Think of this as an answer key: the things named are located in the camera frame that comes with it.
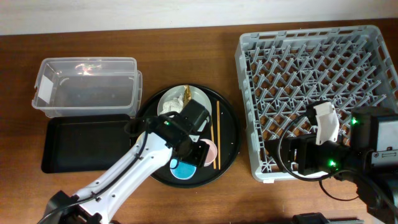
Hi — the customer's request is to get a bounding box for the left wooden chopstick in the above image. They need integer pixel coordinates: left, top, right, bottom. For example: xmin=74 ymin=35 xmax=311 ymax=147
xmin=210 ymin=126 xmax=217 ymax=169

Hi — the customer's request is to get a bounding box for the clear plastic storage bin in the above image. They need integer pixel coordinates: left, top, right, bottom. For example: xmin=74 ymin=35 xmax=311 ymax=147
xmin=32 ymin=57 xmax=143 ymax=118

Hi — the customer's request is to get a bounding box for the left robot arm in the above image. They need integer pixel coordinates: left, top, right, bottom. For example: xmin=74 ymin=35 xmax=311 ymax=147
xmin=39 ymin=100 xmax=212 ymax=223

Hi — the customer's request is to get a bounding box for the gold brown snack wrapper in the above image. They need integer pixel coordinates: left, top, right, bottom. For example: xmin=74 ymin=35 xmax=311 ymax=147
xmin=183 ymin=85 xmax=192 ymax=107

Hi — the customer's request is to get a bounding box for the pink cup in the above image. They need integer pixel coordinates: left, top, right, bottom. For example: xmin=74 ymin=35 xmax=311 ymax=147
xmin=201 ymin=139 xmax=218 ymax=167

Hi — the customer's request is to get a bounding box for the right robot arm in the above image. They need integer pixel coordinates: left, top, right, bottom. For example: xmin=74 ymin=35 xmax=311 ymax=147
xmin=265 ymin=101 xmax=397 ymax=223

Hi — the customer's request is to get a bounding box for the wooden chopstick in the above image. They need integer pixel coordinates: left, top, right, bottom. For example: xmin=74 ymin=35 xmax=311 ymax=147
xmin=210 ymin=126 xmax=217 ymax=169
xmin=216 ymin=101 xmax=221 ymax=170

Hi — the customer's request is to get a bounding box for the right wooden chopstick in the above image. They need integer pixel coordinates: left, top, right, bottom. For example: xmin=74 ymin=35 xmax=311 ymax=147
xmin=216 ymin=101 xmax=221 ymax=170

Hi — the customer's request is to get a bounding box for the grey round plate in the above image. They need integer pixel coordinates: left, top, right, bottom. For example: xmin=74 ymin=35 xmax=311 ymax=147
xmin=157 ymin=85 xmax=212 ymax=115

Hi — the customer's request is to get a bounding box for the round black serving tray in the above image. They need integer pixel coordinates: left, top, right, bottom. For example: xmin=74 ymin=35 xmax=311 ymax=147
xmin=151 ymin=84 xmax=241 ymax=189

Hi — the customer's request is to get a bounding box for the blue cup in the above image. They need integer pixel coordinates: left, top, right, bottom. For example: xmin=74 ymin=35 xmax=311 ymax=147
xmin=169 ymin=159 xmax=197 ymax=180

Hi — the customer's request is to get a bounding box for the grey dishwasher rack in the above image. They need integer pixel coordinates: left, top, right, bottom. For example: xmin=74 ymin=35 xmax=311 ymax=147
xmin=235 ymin=25 xmax=397 ymax=183

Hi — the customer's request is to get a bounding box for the black rectangular tray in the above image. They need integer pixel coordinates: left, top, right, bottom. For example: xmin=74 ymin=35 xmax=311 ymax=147
xmin=41 ymin=114 xmax=131 ymax=174

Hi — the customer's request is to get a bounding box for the crumpled white tissue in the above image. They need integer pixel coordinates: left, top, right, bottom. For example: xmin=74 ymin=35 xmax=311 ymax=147
xmin=160 ymin=95 xmax=183 ymax=114

